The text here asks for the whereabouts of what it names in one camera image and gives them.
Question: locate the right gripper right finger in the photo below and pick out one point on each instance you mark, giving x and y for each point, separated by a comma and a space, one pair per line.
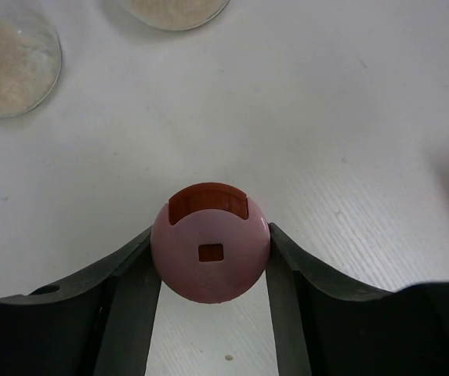
327, 323

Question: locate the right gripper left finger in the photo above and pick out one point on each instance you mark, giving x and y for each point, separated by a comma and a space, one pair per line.
97, 321

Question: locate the pink cap spice bottle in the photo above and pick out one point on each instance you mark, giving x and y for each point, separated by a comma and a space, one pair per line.
210, 243

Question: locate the large glass jar metal lid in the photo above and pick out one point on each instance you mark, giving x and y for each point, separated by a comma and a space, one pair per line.
30, 57

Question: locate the glass jar under left gripper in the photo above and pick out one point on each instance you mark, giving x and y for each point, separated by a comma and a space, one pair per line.
170, 15

